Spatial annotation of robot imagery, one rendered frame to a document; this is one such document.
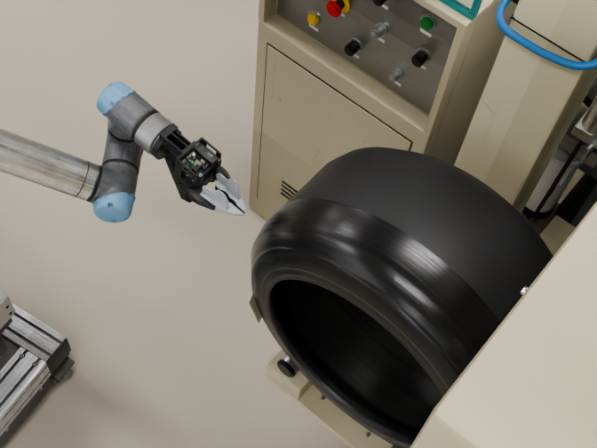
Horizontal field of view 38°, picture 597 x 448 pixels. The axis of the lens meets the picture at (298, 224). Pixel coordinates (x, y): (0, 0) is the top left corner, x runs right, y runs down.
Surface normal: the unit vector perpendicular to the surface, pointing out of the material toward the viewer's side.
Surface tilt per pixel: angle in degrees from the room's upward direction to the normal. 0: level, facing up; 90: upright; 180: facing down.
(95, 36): 0
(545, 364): 0
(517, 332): 0
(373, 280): 43
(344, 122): 90
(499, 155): 90
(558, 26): 90
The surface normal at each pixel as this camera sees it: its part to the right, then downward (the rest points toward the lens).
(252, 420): 0.07, -0.52
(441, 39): -0.64, 0.63
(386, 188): -0.22, -0.70
